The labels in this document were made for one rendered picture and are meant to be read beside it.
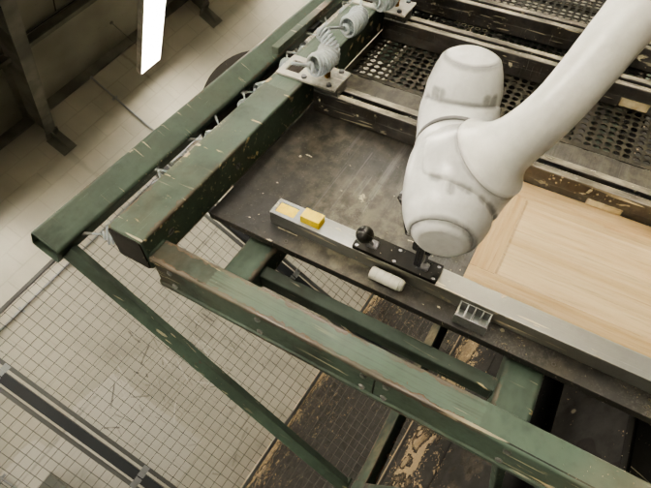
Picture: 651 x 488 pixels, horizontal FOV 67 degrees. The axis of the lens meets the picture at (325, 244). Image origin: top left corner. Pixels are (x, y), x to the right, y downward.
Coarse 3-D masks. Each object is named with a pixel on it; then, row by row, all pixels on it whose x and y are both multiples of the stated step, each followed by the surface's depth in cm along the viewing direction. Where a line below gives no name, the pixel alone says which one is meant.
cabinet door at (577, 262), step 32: (544, 192) 124; (512, 224) 118; (544, 224) 118; (576, 224) 118; (608, 224) 118; (640, 224) 118; (480, 256) 112; (512, 256) 112; (544, 256) 112; (576, 256) 112; (608, 256) 112; (640, 256) 112; (512, 288) 107; (544, 288) 107; (576, 288) 107; (608, 288) 107; (640, 288) 107; (576, 320) 102; (608, 320) 102; (640, 320) 102; (640, 352) 97
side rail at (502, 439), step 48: (192, 288) 108; (240, 288) 103; (288, 336) 100; (336, 336) 96; (384, 384) 91; (432, 384) 90; (480, 432) 85; (528, 432) 85; (528, 480) 89; (576, 480) 80; (624, 480) 80
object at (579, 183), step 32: (320, 32) 130; (288, 64) 143; (320, 96) 142; (352, 96) 140; (384, 128) 138; (416, 128) 132; (544, 160) 124; (576, 192) 121; (608, 192) 117; (640, 192) 117
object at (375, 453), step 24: (624, 120) 238; (432, 336) 226; (552, 384) 158; (552, 408) 154; (384, 432) 201; (648, 432) 108; (384, 456) 200; (624, 456) 104; (648, 456) 105; (360, 480) 190; (504, 480) 143; (648, 480) 103
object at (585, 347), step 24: (288, 216) 116; (312, 240) 117; (336, 240) 112; (384, 264) 109; (432, 288) 106; (456, 288) 104; (480, 288) 104; (504, 312) 101; (528, 312) 101; (528, 336) 101; (552, 336) 97; (576, 336) 97; (600, 336) 97; (600, 360) 95; (624, 360) 94; (648, 360) 94; (648, 384) 93
